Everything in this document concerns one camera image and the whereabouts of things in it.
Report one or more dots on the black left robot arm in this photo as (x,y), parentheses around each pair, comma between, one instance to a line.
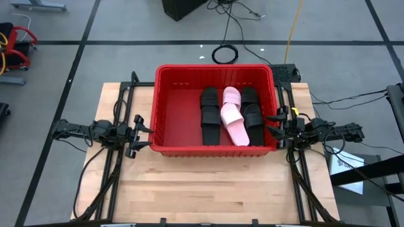
(101,130)

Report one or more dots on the black desk frame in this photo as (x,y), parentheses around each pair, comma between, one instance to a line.
(372,170)

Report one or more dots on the black padded chair part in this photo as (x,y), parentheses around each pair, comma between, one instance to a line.
(396,110)

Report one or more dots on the black caster wheel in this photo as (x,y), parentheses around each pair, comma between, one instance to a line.
(3,112)

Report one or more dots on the red plastic bin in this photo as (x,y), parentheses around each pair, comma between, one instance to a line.
(183,132)

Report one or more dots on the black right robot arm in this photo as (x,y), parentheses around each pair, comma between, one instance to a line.
(347,132)

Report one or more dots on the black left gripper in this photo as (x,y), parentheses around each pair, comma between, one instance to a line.
(131,135)

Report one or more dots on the pink foam slide sandal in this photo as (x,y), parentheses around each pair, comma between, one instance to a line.
(235,126)
(232,94)

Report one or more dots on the black foam slide sandal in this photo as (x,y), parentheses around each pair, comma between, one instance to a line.
(211,129)
(255,126)
(209,96)
(250,94)

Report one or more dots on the black table clamp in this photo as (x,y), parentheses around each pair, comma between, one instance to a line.
(162,222)
(255,222)

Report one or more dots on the white paper sheet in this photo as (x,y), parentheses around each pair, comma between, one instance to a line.
(347,171)

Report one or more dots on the black perforated box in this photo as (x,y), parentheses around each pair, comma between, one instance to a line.
(282,73)

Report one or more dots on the black computer tower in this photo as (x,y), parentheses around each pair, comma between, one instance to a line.
(183,8)

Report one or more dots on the grey metal foot bar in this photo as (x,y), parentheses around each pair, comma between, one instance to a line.
(38,4)
(11,80)

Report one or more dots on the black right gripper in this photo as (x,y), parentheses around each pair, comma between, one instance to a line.
(293,127)

